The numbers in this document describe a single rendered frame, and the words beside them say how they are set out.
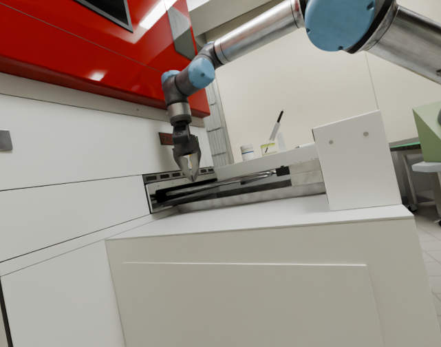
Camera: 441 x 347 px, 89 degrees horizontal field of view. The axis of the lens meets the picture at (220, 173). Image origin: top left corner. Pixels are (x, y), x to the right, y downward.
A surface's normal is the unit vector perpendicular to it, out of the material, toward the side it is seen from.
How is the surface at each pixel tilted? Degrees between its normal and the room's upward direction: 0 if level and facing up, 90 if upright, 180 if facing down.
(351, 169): 90
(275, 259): 90
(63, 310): 90
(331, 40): 128
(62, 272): 90
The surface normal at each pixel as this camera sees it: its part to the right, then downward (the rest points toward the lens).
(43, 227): 0.85, -0.19
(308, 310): -0.49, 0.08
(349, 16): -0.43, 0.70
